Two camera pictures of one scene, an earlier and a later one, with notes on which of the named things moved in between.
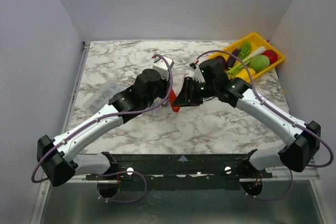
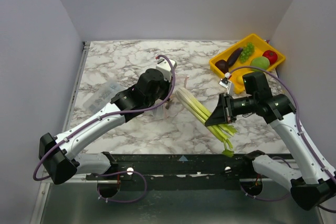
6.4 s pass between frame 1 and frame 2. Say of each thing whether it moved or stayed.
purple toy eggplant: stayed
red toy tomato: stayed
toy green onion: moved
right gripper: moved
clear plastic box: stayed
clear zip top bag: moved
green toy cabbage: stayed
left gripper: stayed
